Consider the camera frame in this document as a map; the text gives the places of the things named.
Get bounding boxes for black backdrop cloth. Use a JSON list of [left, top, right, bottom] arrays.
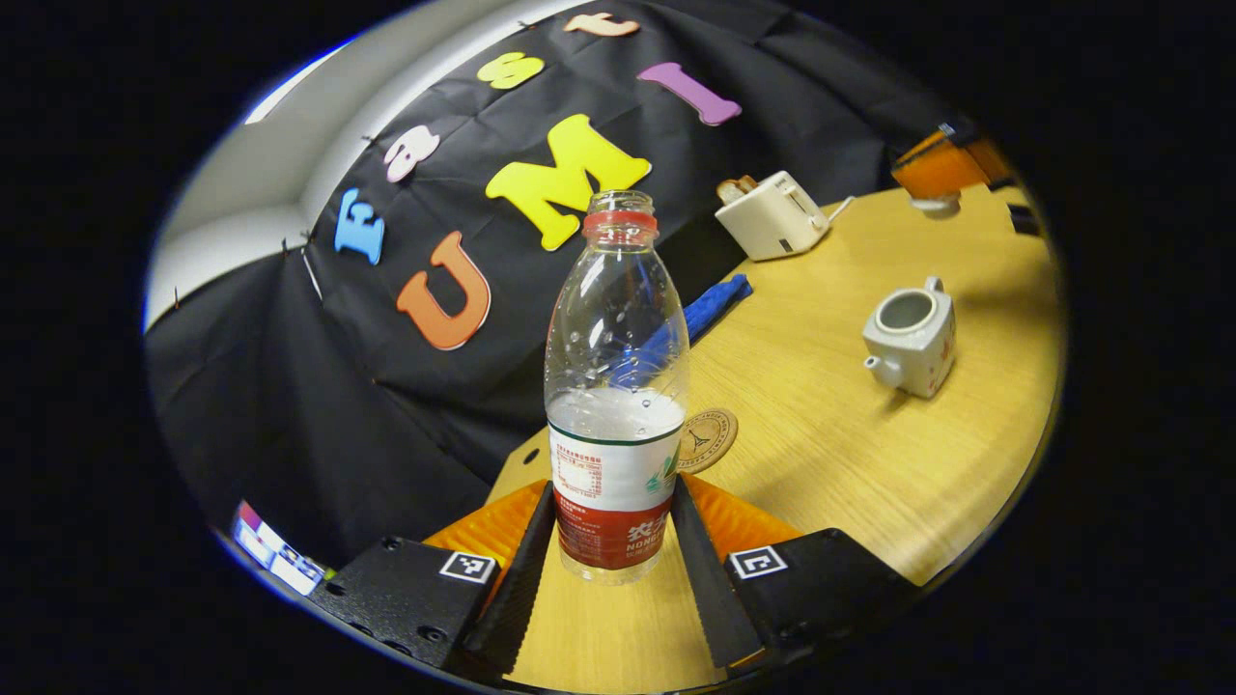
[[145, 0, 976, 572]]

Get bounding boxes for clear plastic water bottle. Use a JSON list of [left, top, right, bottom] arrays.
[[543, 190, 691, 586]]

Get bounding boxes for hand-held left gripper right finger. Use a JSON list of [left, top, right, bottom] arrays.
[[671, 473, 918, 672]]

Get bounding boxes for round cork coaster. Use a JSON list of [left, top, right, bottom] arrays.
[[676, 407, 740, 475]]

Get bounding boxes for computer monitor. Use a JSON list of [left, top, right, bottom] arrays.
[[231, 499, 327, 598]]

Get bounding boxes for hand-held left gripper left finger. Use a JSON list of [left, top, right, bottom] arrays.
[[304, 480, 558, 679]]

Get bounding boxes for blue towel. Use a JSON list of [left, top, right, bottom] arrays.
[[684, 273, 754, 347]]

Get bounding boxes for white toaster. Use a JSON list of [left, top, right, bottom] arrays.
[[715, 171, 831, 263]]

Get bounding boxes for white ceramic teacup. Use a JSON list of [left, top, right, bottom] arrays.
[[861, 276, 958, 400]]

